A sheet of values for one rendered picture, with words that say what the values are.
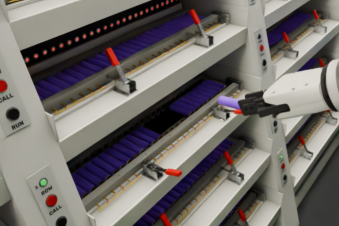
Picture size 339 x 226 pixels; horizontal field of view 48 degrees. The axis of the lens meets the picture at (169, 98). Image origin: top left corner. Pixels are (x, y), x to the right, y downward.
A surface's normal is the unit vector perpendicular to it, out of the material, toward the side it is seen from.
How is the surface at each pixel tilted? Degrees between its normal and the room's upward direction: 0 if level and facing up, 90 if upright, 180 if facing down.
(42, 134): 90
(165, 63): 17
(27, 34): 107
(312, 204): 0
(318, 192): 0
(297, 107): 94
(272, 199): 90
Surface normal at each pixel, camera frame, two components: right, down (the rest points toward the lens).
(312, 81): -0.44, -0.84
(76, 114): -0.03, -0.85
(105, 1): 0.78, 0.31
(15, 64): 0.74, 0.05
